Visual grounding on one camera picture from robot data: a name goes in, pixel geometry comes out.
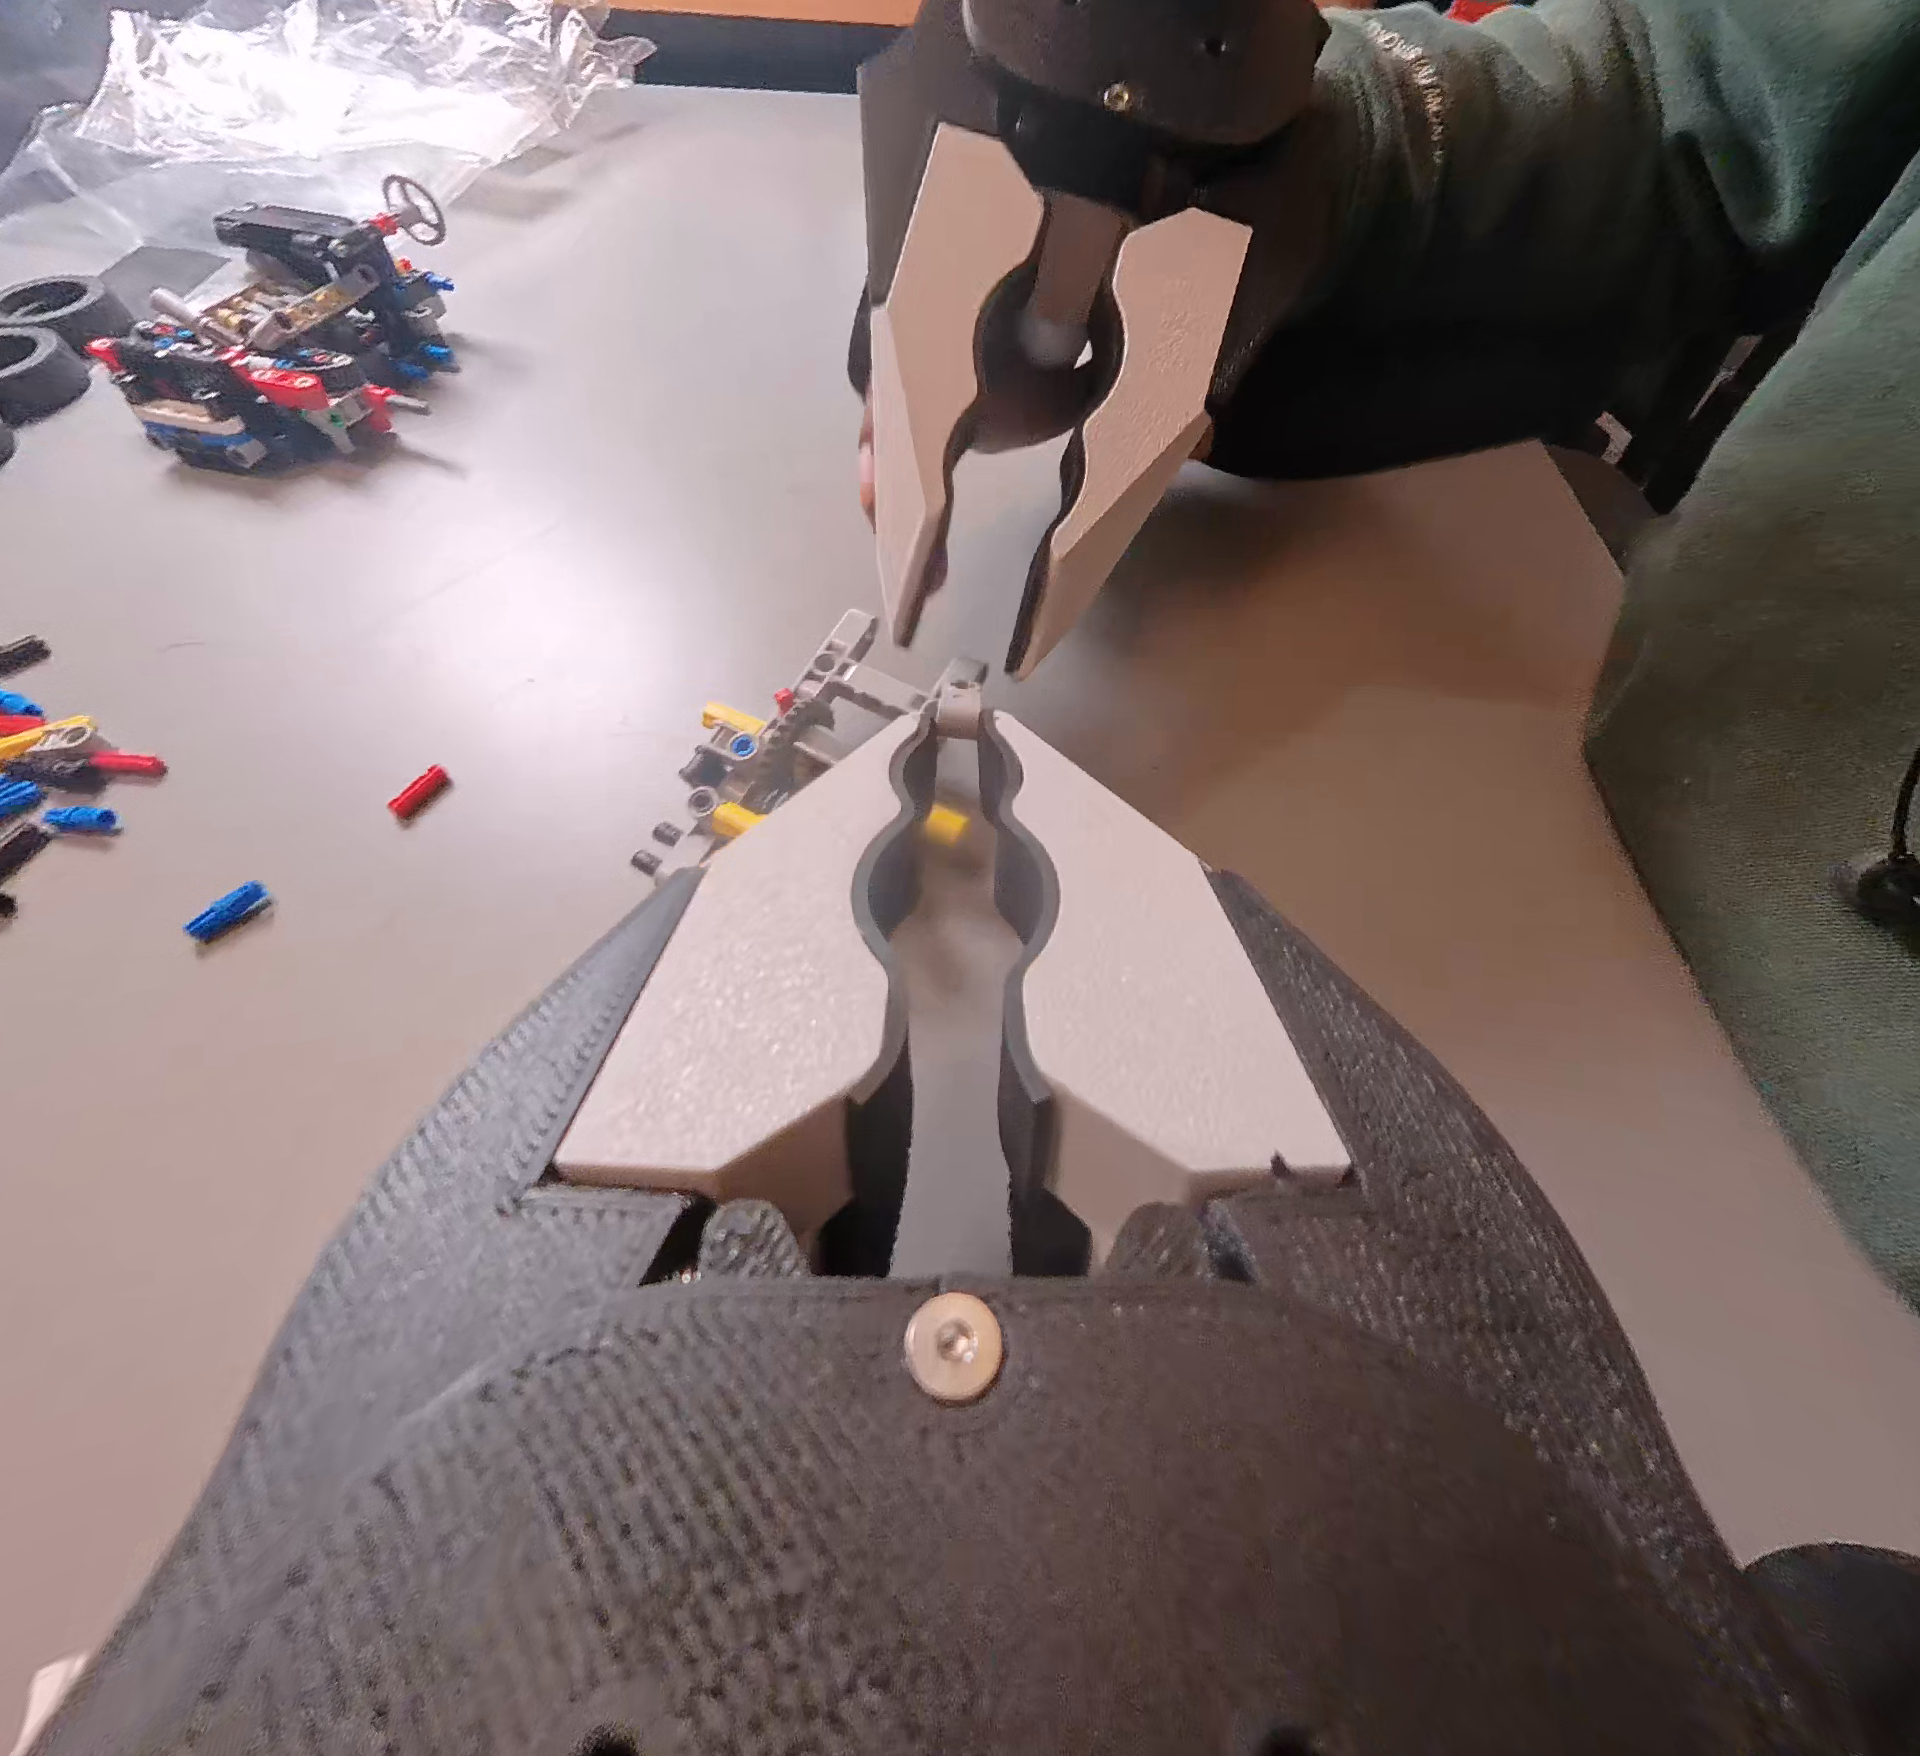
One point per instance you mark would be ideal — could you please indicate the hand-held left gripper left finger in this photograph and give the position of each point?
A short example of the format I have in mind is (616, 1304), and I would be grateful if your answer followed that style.
(721, 1021)

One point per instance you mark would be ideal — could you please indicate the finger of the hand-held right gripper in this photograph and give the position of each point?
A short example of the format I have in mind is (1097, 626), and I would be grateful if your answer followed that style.
(1170, 346)
(931, 331)

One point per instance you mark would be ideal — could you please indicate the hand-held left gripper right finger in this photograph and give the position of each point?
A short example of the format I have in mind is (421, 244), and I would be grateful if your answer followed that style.
(1184, 1021)

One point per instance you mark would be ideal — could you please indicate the small grey lego differential assembly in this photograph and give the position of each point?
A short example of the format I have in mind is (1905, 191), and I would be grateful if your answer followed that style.
(840, 654)

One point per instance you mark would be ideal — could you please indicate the small grey lego connector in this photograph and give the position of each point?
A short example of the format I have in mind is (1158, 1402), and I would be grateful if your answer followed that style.
(961, 703)

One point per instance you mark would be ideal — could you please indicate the red lego pin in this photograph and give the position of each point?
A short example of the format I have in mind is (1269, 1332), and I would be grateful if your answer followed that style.
(421, 791)

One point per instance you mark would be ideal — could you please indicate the person's right forearm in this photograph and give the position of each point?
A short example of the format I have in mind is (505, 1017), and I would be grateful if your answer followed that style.
(1500, 210)

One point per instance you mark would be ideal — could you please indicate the blue lego pin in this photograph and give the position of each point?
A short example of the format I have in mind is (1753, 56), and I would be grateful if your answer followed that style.
(228, 911)

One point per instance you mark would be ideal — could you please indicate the black lego car chassis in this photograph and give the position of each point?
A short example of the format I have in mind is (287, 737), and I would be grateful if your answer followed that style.
(255, 361)

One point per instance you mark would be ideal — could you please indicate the black lego tyre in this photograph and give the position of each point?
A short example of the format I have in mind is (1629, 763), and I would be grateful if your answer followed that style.
(60, 312)
(39, 379)

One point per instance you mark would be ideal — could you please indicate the person's right hand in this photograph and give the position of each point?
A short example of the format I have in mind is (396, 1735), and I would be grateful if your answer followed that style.
(866, 474)

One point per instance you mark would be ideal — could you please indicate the clear plastic bag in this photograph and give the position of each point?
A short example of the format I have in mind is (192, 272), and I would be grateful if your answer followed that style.
(345, 60)

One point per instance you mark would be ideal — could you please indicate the pile of blue yellow pins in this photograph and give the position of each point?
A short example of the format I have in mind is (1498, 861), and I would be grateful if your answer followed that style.
(60, 751)

